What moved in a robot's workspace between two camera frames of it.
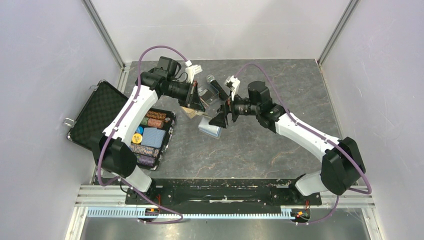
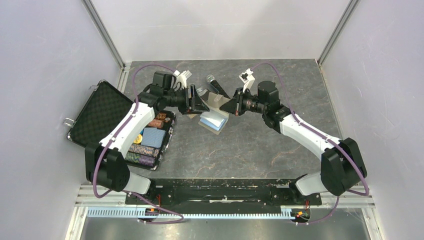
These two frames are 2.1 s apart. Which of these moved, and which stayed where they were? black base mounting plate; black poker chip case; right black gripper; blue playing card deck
Moved: right black gripper
Stayed: blue playing card deck; black base mounting plate; black poker chip case
